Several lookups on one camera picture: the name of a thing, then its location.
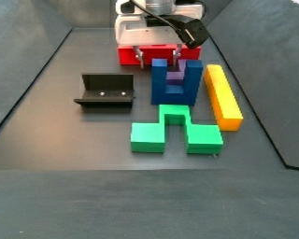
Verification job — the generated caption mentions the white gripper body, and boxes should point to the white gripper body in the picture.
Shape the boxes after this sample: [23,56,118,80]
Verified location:
[114,0,204,46]

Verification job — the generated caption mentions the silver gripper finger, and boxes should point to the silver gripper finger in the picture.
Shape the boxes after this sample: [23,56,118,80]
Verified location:
[132,46,144,68]
[172,44,181,66]

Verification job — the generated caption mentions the purple U-shaped block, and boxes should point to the purple U-shaped block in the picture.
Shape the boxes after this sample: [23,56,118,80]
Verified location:
[166,60,185,86]

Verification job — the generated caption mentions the red board with cutouts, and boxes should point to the red board with cutouts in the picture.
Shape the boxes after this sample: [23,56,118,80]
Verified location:
[117,44,200,65]

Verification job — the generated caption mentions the black angle fixture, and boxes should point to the black angle fixture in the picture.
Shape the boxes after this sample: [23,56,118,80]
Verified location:
[73,73,134,105]

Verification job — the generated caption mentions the blue U-shaped block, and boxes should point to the blue U-shaped block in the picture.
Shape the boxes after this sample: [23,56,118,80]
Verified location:
[150,59,202,105]

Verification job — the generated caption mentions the yellow long block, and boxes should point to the yellow long block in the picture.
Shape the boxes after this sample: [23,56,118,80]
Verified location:
[204,64,243,132]

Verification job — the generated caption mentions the green stepped block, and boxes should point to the green stepped block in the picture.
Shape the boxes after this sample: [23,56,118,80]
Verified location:
[129,105,223,155]

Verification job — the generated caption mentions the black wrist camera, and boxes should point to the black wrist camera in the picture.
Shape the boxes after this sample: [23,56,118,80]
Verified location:
[157,15,209,49]

